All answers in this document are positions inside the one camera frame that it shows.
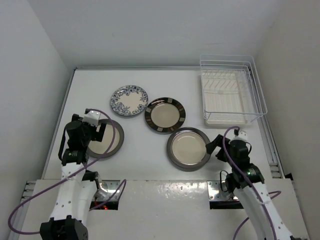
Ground grey rim plate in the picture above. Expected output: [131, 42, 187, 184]
[166, 127, 211, 172]
[87, 119, 125, 160]

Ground dark patterned rim plate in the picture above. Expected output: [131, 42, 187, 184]
[144, 97, 186, 134]

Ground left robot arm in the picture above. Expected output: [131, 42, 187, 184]
[39, 110, 106, 240]

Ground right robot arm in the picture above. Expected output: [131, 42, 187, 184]
[205, 134, 295, 240]

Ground blue floral plate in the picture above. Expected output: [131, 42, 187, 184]
[110, 85, 149, 117]

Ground white drip tray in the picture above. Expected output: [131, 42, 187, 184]
[200, 68, 256, 126]

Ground white front board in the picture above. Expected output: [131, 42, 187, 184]
[21, 179, 310, 240]

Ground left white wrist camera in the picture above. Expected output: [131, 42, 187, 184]
[82, 109, 101, 127]

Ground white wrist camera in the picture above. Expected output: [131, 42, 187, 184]
[233, 128, 249, 142]
[82, 109, 101, 127]

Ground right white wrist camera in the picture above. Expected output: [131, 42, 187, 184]
[233, 128, 249, 142]

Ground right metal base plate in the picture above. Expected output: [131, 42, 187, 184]
[207, 180, 239, 202]

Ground metal base plate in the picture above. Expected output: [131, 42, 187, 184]
[95, 180, 122, 202]
[207, 180, 239, 202]

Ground white wire dish rack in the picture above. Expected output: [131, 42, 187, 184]
[199, 54, 268, 126]

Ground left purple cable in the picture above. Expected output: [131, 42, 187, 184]
[7, 107, 127, 235]

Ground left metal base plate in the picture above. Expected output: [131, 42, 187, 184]
[95, 180, 122, 202]

